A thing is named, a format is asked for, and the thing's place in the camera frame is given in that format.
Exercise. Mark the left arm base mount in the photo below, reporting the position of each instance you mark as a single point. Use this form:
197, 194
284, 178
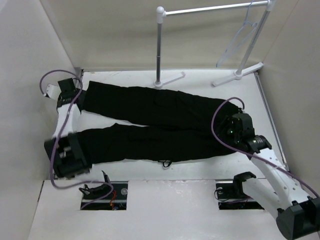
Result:
93, 197

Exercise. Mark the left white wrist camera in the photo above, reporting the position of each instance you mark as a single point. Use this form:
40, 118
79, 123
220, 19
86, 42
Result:
52, 92

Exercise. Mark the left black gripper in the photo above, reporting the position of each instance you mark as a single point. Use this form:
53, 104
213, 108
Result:
82, 96

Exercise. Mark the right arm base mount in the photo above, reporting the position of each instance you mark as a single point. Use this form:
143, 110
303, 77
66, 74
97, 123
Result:
228, 199

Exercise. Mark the light blue plastic hanger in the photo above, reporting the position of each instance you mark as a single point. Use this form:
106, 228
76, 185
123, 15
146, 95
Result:
246, 30

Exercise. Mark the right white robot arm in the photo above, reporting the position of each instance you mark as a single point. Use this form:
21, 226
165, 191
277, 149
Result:
296, 213

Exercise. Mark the white metal clothes rack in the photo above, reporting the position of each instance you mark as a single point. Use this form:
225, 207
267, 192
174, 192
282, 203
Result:
241, 71

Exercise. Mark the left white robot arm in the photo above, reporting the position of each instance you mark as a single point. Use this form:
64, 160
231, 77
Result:
67, 159

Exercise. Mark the black trousers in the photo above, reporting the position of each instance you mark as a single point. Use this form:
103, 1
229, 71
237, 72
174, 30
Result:
161, 125

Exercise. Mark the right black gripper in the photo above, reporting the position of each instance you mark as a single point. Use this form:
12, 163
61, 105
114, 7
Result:
226, 123

